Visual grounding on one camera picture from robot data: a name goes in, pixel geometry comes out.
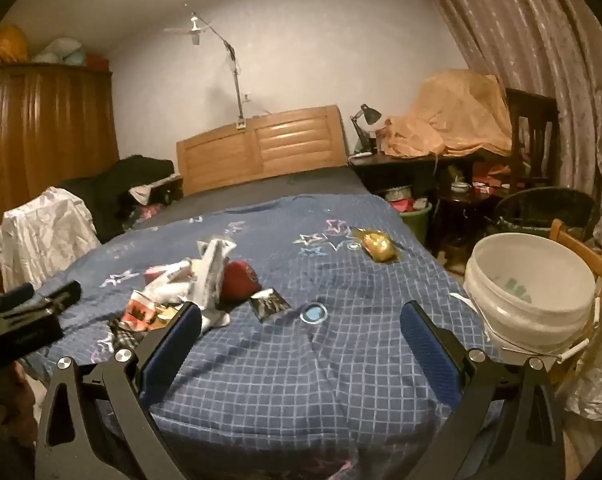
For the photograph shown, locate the white paper wrapper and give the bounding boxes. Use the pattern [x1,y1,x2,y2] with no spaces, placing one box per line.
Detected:
[141,237,236,333]

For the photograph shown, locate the green trash bin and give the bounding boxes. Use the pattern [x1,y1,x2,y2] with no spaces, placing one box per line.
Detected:
[390,197,431,245]

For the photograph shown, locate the white crumpled cloth cover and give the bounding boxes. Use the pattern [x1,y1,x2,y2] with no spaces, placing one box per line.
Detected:
[0,186,100,290]

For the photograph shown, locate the white plastic bucket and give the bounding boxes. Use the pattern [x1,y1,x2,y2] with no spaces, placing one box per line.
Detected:
[461,233,600,370]

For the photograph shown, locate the black clothes pile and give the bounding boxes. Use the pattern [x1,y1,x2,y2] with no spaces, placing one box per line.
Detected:
[60,155,175,244]

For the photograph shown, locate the blue checkered star quilt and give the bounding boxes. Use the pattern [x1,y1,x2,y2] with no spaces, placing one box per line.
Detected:
[25,194,489,479]

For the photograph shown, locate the light wooden chair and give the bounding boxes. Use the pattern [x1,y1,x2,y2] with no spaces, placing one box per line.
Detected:
[548,218,602,386]

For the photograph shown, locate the brown wooden wardrobe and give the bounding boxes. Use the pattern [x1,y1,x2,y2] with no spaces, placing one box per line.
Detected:
[0,64,120,292]

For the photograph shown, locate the red apple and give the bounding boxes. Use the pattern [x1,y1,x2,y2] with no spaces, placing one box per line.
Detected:
[220,260,262,304]

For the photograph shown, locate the small black snack packet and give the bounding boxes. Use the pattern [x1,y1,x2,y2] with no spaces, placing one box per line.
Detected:
[249,288,291,323]

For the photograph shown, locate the yellow snack bag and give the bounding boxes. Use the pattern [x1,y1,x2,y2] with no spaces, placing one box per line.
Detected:
[352,228,399,263]

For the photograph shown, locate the black wicker basket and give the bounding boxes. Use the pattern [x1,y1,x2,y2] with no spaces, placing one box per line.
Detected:
[491,186,598,240]

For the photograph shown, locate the dark wooden desk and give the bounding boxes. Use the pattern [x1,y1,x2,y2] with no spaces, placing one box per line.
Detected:
[348,152,484,198]

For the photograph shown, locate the dark grey bed sheet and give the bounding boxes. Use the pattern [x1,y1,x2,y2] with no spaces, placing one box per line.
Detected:
[135,166,368,230]

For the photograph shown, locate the dark wooden chair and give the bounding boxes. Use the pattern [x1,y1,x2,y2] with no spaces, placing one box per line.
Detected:
[505,88,560,194]

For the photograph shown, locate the black desk lamp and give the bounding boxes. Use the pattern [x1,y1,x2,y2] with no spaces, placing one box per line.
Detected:
[350,104,381,154]

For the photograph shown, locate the orange cloth cover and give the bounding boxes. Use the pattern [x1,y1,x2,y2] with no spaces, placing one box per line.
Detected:
[376,70,512,158]

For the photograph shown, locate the wooden headboard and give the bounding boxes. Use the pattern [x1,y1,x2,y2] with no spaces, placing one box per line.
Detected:
[176,105,348,196]

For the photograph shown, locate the striped brown curtain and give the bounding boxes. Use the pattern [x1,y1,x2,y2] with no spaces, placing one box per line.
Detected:
[433,0,602,199]

